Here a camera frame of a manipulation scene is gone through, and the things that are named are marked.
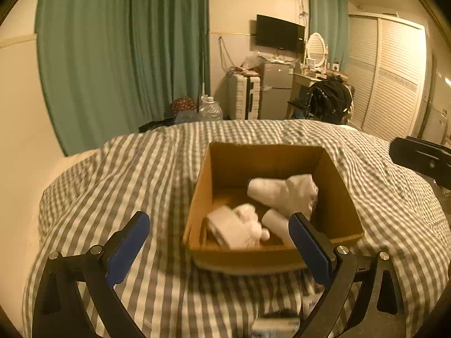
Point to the brown cardboard box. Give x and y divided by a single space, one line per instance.
211 253

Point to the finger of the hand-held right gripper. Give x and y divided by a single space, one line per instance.
422 156

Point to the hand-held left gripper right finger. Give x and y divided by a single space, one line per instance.
310 250

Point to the white sock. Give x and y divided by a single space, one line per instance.
276 223
282 192

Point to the white oval mirror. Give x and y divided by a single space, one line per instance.
316 47

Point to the large clear water bottle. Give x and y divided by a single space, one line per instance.
210 110

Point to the white suitcase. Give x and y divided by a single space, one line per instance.
239 97

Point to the wide green curtain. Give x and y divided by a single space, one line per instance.
116 49

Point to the black wall television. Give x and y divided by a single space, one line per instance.
280 33

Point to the grey checkered blanket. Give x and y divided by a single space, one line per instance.
141 169

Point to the clear plastic bag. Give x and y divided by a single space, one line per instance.
253 61

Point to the narrow green curtain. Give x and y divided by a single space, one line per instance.
326 17

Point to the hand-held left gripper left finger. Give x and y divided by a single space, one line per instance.
128 250

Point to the white cloth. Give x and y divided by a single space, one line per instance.
234 227

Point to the grey small fridge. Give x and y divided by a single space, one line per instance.
276 91

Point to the white louvered wardrobe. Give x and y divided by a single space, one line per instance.
391 77

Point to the red patterned bag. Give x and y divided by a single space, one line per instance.
183 105

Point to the black bag on chair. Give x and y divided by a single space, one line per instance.
327 100

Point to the wooden dressing table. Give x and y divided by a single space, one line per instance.
303 79

